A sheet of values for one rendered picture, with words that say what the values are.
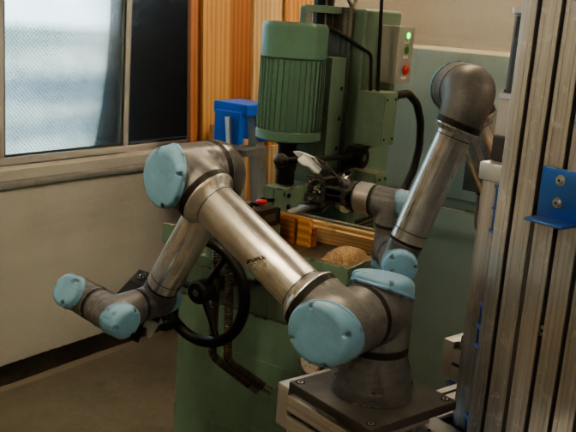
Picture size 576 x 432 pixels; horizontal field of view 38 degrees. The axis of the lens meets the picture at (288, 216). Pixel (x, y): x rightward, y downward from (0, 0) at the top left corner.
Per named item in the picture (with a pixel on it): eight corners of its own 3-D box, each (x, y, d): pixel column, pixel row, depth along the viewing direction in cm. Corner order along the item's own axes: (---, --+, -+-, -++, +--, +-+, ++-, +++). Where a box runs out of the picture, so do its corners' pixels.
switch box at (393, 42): (375, 81, 242) (381, 24, 238) (391, 81, 250) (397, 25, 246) (394, 84, 239) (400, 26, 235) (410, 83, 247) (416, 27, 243)
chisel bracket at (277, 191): (261, 215, 232) (263, 184, 230) (289, 207, 243) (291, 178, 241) (284, 220, 228) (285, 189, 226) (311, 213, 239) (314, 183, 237)
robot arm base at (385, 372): (429, 397, 157) (435, 347, 154) (370, 416, 147) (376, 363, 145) (373, 368, 168) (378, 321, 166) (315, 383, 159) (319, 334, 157)
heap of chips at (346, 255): (318, 259, 212) (319, 248, 211) (343, 249, 222) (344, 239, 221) (348, 267, 207) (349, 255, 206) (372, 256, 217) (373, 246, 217)
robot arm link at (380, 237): (373, 277, 190) (378, 230, 188) (367, 263, 201) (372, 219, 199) (407, 280, 191) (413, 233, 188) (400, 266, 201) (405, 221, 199)
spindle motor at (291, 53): (242, 137, 226) (249, 19, 219) (279, 133, 241) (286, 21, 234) (297, 147, 217) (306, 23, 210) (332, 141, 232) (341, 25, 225)
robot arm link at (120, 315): (156, 300, 181) (122, 280, 187) (117, 312, 172) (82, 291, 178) (151, 333, 184) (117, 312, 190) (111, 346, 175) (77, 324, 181)
